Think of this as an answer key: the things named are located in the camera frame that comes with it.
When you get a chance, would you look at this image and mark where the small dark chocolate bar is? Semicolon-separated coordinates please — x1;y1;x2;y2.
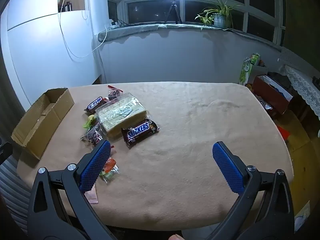
84;96;110;113

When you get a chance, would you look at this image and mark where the dark clear snack packet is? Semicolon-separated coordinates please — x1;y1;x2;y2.
80;126;105;147

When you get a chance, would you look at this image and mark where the grey windowsill cloth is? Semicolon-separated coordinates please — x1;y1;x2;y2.
97;23;283;52

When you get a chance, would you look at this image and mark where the orange green snack packet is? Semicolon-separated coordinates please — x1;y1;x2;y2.
99;157;120;183

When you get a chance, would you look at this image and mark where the white printed plastic bag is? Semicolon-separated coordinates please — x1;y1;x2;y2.
294;200;310;232

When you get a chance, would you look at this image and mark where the green paper bag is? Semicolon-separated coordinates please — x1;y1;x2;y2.
239;53;261;87

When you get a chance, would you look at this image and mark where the brown cardboard box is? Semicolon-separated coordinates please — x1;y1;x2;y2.
11;87;75;160

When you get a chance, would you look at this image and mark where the red open box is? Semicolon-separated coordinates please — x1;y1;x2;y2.
251;74;293;115

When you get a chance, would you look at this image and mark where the white cable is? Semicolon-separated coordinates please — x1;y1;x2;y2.
58;0;108;58

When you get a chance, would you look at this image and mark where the clear-wrapped sliced bread loaf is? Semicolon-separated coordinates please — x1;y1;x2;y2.
95;92;148;138

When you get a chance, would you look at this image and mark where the white lace cloth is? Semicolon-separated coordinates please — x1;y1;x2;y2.
282;65;320;120

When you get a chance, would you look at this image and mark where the potted spider plant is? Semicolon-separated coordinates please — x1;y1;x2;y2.
195;0;243;30

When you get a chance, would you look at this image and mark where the green yellow snack packet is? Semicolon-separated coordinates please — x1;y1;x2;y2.
83;114;98;130

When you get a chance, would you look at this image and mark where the black cable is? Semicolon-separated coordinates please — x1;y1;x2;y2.
116;19;160;27

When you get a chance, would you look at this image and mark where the large brown chocolate bar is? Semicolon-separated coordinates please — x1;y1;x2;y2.
121;119;160;148

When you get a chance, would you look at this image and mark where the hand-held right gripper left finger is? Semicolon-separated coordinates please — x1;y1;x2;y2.
27;140;118;240

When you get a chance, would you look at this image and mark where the white cabinet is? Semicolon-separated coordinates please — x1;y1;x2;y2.
0;0;102;110

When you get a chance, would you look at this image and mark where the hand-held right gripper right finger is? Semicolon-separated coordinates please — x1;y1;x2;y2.
207;141;295;240

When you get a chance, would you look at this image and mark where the grey ribbed panel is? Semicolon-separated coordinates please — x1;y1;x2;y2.
0;155;33;233

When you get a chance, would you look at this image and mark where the red-trimmed clear snack packet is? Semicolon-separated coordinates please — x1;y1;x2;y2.
107;85;124;100

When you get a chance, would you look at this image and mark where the red paper sheet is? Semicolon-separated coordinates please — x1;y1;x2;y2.
277;126;290;140

